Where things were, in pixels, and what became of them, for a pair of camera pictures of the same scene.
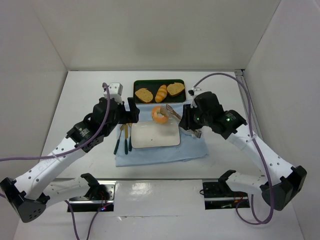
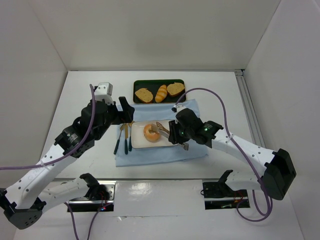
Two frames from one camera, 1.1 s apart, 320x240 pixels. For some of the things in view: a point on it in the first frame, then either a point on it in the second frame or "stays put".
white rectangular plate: x=149 y=133 stays put
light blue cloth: x=191 y=147 stays put
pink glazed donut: x=157 y=110 to x=150 y=134
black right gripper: x=186 y=118 to x=173 y=131
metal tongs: x=196 y=133 to x=158 y=128
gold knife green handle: x=126 y=142 stays put
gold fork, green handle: x=130 y=142 stays put
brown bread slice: x=144 y=95 stays put
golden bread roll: x=161 y=94 stays put
